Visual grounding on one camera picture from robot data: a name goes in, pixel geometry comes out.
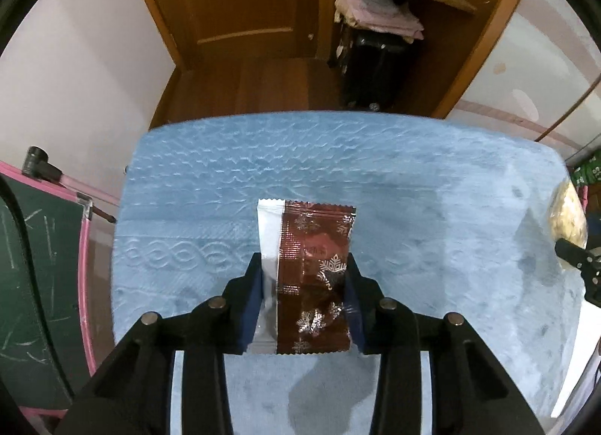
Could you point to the black suitcase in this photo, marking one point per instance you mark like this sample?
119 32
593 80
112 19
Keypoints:
375 69

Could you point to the folded pink cloths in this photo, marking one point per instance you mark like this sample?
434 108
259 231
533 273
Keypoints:
375 12

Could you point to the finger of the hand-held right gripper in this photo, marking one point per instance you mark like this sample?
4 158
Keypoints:
591 275

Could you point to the green bag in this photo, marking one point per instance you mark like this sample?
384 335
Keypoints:
587 172

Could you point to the clear pack of yellow puffs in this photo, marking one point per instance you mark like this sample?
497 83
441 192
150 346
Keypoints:
566 219

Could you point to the brown snowflake snack packet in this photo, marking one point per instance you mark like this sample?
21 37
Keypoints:
314 247

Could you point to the pink framed chalkboard easel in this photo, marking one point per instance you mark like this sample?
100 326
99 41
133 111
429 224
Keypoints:
42 275

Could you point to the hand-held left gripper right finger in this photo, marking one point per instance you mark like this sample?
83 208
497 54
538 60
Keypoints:
359 313

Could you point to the wooden corner shelf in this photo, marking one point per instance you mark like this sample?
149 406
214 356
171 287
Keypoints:
483 55

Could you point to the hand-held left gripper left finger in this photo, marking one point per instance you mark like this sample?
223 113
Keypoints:
249 303

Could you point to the floral sliding wardrobe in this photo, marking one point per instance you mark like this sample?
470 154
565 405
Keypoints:
540 64

